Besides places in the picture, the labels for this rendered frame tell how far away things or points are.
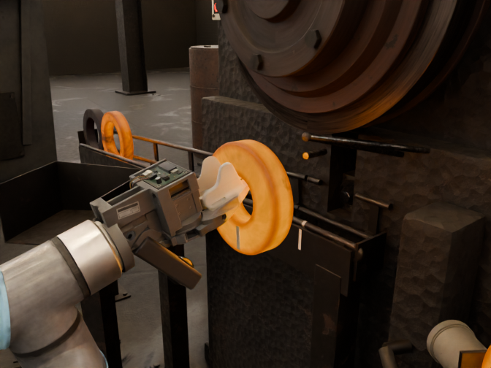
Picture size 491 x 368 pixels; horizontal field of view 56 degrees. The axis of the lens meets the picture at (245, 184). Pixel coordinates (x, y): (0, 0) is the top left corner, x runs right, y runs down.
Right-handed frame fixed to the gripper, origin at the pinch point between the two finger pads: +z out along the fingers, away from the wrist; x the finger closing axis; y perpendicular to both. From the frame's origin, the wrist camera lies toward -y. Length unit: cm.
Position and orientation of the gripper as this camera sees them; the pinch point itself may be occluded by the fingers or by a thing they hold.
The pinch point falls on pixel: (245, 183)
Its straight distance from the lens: 63.2
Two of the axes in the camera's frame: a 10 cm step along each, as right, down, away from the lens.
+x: -6.2, -2.7, 7.4
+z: 7.6, -4.4, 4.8
